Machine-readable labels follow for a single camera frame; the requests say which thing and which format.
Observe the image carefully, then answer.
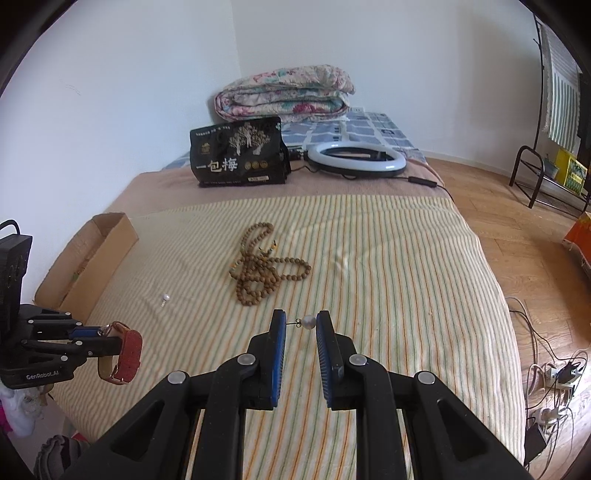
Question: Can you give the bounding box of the red leather strap watch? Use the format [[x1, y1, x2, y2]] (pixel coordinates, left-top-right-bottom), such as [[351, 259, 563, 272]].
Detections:
[[97, 322, 143, 385]]

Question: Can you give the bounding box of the open cardboard box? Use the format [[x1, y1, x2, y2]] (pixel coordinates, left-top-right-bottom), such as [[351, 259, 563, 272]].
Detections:
[[34, 213, 138, 322]]

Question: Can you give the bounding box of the striped yellow towel blanket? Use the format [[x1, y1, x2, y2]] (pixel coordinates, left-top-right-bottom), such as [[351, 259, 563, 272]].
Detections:
[[52, 195, 525, 458]]

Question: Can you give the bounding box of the brown bed blanket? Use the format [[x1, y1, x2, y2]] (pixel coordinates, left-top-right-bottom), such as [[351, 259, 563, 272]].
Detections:
[[107, 160, 449, 218]]

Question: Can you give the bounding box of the black printed snack bag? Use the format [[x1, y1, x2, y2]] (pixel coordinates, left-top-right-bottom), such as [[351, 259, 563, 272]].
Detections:
[[189, 117, 291, 187]]

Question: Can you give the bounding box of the white power strip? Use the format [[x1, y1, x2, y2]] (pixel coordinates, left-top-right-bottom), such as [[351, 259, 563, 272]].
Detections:
[[525, 360, 581, 429]]

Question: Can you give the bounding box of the blue checkered bed sheet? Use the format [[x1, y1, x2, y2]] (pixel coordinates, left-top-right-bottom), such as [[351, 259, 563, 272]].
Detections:
[[161, 106, 429, 172]]

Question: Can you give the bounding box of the folded floral quilt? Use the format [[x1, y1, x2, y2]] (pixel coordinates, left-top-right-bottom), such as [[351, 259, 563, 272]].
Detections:
[[213, 64, 356, 122]]

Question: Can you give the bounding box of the black clothes rack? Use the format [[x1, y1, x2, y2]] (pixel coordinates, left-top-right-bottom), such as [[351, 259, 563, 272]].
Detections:
[[509, 18, 590, 217]]

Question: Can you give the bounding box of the orange cloth covered table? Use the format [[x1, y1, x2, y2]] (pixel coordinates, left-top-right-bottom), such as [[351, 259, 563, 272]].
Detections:
[[562, 212, 591, 269]]

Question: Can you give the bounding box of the yellow box on rack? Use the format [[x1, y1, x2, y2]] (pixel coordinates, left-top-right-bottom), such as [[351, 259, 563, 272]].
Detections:
[[554, 148, 588, 194]]

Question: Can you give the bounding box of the striped hanging towel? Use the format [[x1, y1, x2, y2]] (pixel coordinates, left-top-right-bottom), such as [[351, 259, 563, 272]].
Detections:
[[540, 23, 580, 154]]

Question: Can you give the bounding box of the brown wooden bead necklace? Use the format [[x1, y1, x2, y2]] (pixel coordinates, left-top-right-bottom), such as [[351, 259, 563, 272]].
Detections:
[[228, 221, 313, 306]]

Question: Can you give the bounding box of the white ring light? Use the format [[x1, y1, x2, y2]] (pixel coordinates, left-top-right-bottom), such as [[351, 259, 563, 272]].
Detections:
[[307, 141, 407, 178]]

